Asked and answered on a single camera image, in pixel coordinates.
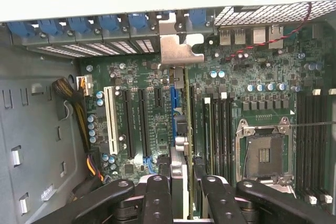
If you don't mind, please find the red black twisted wire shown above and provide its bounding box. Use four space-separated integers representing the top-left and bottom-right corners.
224 2 313 61

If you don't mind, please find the CPU socket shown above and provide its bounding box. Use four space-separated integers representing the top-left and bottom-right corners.
235 116 295 187

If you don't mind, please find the yellow black power wire bundle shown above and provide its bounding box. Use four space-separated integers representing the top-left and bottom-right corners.
51 77 106 183

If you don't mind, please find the long black expansion slot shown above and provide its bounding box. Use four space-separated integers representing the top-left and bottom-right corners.
188 84 198 157
121 88 137 159

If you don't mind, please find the grey power supply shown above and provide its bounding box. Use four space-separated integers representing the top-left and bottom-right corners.
0 76 89 224

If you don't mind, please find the metal socket cover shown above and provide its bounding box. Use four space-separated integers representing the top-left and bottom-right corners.
258 178 299 200

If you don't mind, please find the blue slot retention clip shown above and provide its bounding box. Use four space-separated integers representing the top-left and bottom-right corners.
188 8 207 27
128 13 148 30
37 19 64 36
98 15 119 33
66 17 93 34
6 20 35 38

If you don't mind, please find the white expansion slot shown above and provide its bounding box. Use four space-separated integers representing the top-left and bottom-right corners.
103 86 119 156

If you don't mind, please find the short black expansion slot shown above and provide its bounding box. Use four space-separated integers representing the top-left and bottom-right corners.
154 87 164 108

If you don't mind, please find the black RAM slot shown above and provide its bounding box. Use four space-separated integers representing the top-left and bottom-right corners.
323 89 332 205
314 89 323 205
297 91 307 204
306 91 315 205
212 92 220 177
220 91 227 177
227 92 235 177

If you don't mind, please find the green motherboard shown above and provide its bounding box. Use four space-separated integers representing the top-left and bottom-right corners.
78 22 336 217

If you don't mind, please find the thin metal locking lever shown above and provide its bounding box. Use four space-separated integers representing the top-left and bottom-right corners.
287 121 336 127

